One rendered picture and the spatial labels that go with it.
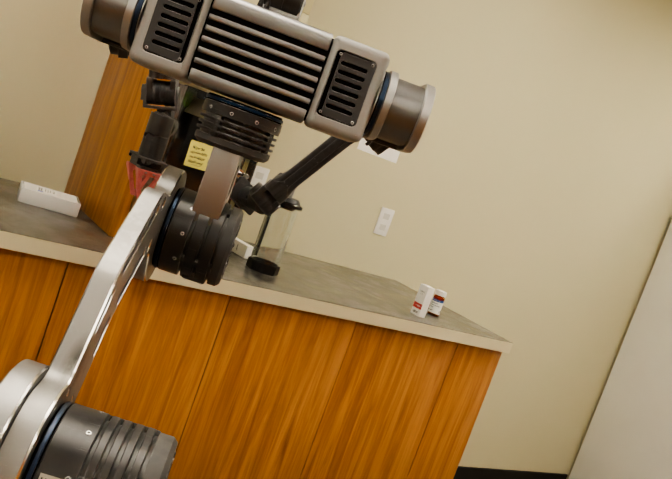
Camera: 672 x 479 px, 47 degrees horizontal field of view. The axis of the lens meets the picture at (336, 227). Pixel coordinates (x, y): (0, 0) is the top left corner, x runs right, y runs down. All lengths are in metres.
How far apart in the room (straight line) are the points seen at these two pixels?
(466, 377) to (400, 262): 0.75
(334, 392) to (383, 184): 1.05
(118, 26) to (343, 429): 1.59
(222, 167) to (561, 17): 2.63
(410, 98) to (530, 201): 2.52
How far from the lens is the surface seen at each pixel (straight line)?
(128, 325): 2.05
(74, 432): 0.92
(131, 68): 2.35
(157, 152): 1.85
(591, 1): 3.85
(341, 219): 3.10
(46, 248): 1.89
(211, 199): 1.28
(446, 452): 2.89
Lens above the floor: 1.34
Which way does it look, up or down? 5 degrees down
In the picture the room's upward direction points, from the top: 20 degrees clockwise
